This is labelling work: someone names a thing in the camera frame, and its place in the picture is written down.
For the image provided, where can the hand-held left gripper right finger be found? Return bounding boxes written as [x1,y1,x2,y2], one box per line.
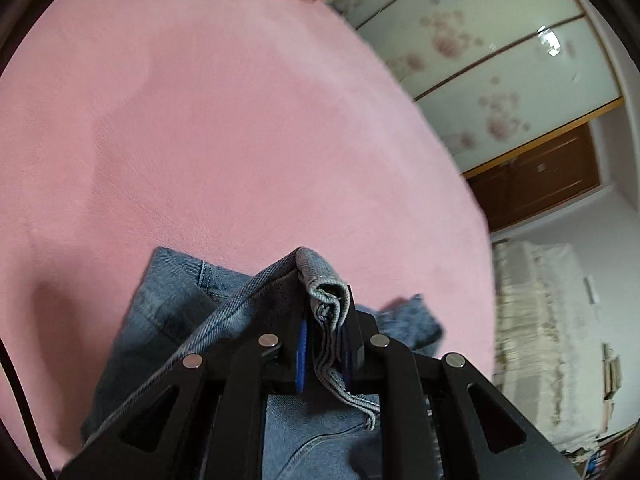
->
[339,284,582,480]

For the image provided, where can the blue denim jacket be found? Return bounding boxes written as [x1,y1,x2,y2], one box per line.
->
[80,246,446,480]

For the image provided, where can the floral sliding wardrobe doors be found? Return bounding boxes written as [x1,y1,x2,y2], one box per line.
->
[327,0,626,176]

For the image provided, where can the black cable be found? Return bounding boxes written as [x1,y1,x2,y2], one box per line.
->
[0,337,55,480]

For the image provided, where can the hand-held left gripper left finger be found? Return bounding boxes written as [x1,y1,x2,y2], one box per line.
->
[59,317,309,480]

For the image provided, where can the cream lace covered furniture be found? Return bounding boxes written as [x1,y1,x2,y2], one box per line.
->
[491,239,623,463]

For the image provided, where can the pink fleece bed blanket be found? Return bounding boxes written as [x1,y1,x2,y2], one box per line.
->
[0,0,500,480]

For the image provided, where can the dark brown wooden door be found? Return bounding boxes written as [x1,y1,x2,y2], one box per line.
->
[464,122,602,233]

